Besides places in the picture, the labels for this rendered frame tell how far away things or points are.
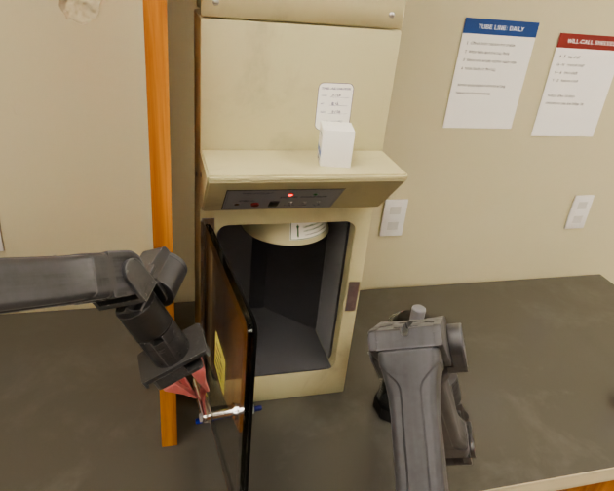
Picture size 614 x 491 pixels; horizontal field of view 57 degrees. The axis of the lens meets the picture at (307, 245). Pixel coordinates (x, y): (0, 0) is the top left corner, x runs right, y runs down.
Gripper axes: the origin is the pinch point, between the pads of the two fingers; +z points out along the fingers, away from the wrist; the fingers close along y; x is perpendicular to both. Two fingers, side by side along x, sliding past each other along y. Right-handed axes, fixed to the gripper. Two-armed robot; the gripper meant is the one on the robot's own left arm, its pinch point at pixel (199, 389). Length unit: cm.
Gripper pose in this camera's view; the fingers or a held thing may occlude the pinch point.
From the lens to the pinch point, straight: 90.7
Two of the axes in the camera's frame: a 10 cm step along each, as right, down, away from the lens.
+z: 3.2, 7.4, 5.9
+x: 3.4, 4.9, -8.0
